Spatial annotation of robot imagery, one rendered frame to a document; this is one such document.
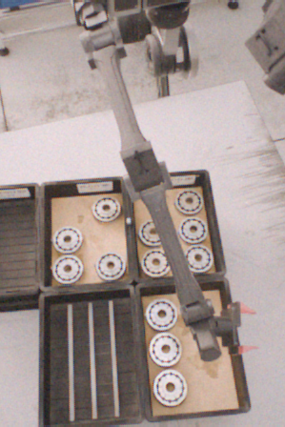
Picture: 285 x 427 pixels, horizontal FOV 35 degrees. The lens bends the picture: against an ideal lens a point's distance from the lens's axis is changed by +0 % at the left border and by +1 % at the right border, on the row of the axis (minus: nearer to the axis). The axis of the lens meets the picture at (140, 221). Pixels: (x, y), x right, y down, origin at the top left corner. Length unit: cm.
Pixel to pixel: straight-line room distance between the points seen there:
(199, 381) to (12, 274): 71
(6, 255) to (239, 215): 90
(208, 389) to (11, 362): 67
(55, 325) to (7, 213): 46
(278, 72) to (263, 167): 95
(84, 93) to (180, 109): 112
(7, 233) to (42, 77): 170
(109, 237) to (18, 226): 33
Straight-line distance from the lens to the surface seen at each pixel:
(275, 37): 104
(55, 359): 151
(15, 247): 165
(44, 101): 306
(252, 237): 179
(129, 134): 105
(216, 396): 149
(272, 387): 167
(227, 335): 130
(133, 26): 207
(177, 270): 114
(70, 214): 165
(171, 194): 167
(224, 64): 325
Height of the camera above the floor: 230
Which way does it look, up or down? 65 degrees down
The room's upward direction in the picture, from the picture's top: straight up
